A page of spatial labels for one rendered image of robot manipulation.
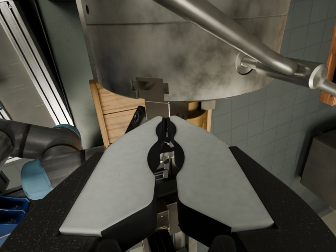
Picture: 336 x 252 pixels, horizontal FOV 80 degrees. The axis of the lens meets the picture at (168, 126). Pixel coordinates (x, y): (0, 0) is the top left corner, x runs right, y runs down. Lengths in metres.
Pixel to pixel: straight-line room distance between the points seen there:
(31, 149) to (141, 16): 0.36
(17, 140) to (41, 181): 0.12
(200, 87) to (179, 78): 0.03
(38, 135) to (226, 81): 0.39
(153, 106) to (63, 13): 0.67
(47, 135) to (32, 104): 0.85
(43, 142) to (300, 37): 2.17
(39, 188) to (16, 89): 0.95
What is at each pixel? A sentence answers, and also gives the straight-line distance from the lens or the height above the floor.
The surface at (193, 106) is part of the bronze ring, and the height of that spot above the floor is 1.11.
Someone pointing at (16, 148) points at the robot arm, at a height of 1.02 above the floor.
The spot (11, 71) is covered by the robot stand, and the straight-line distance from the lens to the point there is 1.31.
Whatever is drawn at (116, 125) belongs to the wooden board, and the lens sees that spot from 0.62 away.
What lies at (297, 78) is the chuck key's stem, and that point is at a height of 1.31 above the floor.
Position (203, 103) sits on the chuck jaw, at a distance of 0.42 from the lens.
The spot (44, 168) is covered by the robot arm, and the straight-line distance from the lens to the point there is 0.43.
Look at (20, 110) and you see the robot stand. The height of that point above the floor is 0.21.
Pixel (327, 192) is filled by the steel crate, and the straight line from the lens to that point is 3.19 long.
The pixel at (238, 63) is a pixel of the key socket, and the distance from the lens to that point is 0.26.
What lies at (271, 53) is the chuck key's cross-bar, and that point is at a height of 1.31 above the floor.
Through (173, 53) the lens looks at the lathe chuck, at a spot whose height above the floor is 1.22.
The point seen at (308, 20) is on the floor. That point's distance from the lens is 2.32.
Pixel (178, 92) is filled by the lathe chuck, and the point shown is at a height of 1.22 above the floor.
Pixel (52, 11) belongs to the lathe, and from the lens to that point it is 0.90.
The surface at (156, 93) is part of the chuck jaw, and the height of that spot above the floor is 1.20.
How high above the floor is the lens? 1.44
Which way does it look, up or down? 56 degrees down
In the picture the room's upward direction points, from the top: 142 degrees clockwise
